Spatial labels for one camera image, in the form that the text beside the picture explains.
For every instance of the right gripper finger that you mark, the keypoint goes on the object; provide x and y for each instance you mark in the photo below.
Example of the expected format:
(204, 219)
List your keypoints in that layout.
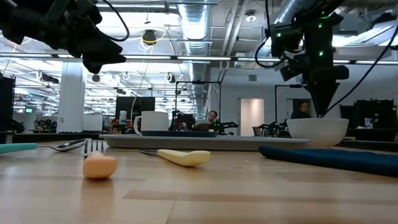
(314, 96)
(328, 96)

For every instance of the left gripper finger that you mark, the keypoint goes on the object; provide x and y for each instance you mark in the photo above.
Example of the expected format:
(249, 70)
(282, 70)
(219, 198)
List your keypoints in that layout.
(109, 46)
(90, 57)

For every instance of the white bowl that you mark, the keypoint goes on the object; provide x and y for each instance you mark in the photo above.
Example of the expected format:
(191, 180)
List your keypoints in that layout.
(317, 132)

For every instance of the navy cloth napkin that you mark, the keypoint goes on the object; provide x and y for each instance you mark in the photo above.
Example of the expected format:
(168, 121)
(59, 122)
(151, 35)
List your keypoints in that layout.
(342, 160)

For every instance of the white mug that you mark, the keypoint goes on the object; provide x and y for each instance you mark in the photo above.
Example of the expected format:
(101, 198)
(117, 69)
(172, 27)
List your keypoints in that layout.
(154, 121)

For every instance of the black background robot arm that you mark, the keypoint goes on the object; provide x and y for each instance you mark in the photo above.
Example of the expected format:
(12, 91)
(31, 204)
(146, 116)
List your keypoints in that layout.
(183, 119)
(227, 125)
(273, 127)

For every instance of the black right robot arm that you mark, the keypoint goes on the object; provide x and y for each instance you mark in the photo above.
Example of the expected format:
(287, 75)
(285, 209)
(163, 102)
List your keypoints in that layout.
(289, 40)

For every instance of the grey plastic tray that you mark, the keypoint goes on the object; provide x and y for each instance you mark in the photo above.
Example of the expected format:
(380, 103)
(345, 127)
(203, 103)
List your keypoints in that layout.
(202, 143)

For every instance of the person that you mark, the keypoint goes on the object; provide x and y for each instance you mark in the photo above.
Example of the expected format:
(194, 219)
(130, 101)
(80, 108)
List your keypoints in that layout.
(213, 115)
(303, 107)

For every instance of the white building column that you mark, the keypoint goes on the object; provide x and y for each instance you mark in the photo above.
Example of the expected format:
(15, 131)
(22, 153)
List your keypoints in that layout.
(71, 99)

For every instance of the black cabinet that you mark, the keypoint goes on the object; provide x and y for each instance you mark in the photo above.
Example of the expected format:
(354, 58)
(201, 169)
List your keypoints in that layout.
(376, 112)
(7, 102)

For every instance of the black monitor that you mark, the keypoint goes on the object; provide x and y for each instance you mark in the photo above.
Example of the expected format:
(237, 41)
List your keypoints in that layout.
(124, 104)

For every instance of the white board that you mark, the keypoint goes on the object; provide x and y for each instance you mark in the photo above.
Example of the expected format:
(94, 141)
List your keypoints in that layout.
(92, 123)

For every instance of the grey office chair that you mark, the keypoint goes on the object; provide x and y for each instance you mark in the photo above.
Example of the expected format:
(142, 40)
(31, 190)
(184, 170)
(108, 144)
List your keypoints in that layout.
(257, 131)

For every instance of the white wipes canister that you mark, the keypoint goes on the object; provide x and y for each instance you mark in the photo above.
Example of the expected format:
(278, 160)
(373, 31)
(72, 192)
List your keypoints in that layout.
(122, 117)

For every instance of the long LED light bar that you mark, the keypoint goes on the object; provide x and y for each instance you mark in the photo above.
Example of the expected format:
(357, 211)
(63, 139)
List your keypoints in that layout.
(202, 58)

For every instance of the round ceiling fixture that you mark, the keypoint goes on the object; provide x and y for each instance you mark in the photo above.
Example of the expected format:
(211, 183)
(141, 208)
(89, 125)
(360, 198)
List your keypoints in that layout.
(250, 17)

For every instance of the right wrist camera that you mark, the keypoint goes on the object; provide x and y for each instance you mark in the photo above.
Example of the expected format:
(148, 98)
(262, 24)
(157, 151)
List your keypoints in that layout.
(292, 71)

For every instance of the black background frame stand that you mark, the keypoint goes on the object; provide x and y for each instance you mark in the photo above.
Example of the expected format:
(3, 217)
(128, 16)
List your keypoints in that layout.
(199, 82)
(275, 105)

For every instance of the black ceiling-mounted camera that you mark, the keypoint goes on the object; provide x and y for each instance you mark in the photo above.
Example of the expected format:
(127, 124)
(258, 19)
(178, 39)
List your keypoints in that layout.
(149, 36)

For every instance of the silver ceiling duct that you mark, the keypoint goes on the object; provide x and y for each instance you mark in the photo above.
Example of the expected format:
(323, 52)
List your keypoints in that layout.
(195, 28)
(284, 12)

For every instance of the black aluminium table frame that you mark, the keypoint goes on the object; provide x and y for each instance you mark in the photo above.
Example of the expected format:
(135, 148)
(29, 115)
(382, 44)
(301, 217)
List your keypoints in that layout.
(46, 137)

